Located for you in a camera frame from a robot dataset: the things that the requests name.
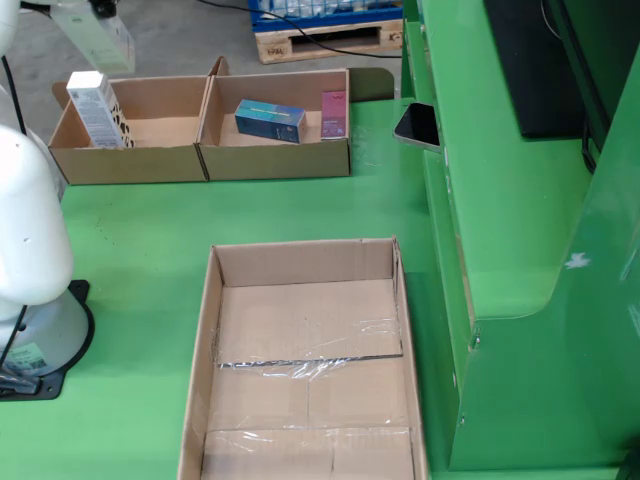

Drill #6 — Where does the black monitor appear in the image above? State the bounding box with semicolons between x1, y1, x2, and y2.
482;0;612;140

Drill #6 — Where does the pink product box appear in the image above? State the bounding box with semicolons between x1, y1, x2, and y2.
319;90;349;141

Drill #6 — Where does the blue product box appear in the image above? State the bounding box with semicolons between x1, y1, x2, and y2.
234;98;307;145

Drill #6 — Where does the green metal workstation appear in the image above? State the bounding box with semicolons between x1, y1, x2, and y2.
399;0;640;480

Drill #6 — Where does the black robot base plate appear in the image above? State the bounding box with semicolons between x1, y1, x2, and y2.
0;279;96;401

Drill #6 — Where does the black floor cable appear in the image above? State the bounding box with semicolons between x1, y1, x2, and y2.
194;0;404;59

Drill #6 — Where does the wooden pallet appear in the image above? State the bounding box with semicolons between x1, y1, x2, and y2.
253;19;404;65

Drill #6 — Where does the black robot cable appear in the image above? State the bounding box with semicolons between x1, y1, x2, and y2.
0;53;29;371

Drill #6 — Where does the black smartphone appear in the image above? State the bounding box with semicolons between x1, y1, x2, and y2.
393;102;442;154

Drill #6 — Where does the blue wire mesh crate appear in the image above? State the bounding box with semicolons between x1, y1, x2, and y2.
248;0;405;34

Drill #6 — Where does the large flat cardboard tray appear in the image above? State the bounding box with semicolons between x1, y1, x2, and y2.
177;236;430;480

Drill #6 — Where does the white leopard print box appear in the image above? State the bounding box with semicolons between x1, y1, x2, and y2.
66;71;136;150

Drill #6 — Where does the open brown cardboard box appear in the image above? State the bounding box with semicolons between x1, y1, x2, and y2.
196;68;396;182
48;56;231;186

